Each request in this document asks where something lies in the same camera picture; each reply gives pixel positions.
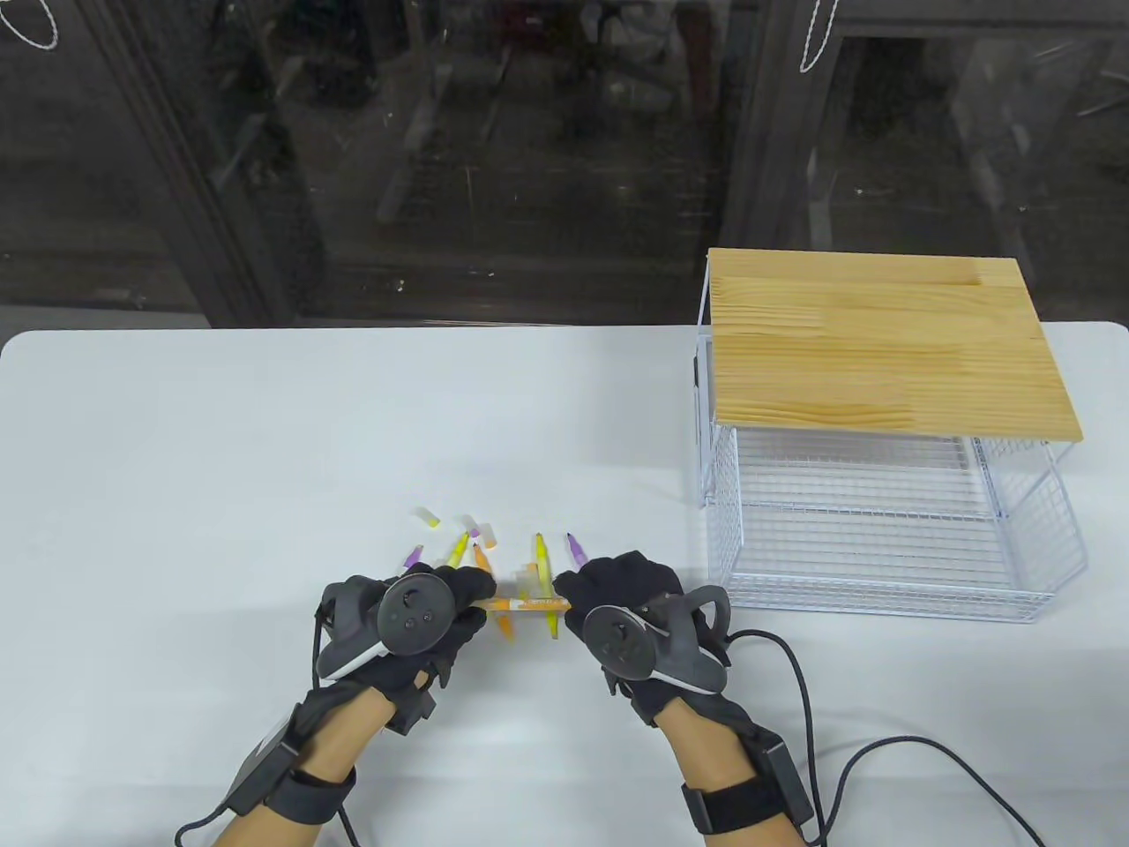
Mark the person's left hand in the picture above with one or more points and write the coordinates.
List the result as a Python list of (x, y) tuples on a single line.
[(467, 591)]

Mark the person's right hand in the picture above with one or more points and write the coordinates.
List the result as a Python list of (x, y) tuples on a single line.
[(626, 573)]

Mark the yellow double-ended highlighter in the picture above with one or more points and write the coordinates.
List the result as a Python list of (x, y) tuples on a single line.
[(457, 551), (541, 556)]

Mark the orange double-ended highlighter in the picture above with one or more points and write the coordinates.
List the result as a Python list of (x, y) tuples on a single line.
[(525, 604), (505, 628)]

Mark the group of clear highlighter caps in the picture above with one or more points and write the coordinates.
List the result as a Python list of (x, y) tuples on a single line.
[(430, 519)]

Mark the person's right forearm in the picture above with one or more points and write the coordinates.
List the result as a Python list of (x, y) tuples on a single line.
[(706, 745)]

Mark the person's left forearm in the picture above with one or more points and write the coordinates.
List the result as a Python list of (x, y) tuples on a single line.
[(340, 741)]

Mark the black left hand controller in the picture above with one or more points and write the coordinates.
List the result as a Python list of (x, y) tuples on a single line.
[(414, 613)]

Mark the black hand controller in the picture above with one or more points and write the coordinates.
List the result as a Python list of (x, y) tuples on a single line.
[(617, 644), (414, 613)]

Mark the black right hand controller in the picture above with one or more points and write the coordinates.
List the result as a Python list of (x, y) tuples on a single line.
[(617, 644)]

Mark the black right wrist sensor box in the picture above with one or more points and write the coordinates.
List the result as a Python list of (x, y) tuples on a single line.
[(785, 781)]

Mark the black wrist sensor box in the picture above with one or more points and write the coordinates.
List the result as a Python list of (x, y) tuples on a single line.
[(785, 781), (263, 772)]

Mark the black left wrist sensor box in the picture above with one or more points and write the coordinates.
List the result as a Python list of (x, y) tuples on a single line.
[(263, 772)]

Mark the dark window mullion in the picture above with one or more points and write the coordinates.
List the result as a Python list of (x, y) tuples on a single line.
[(203, 194), (758, 159)]

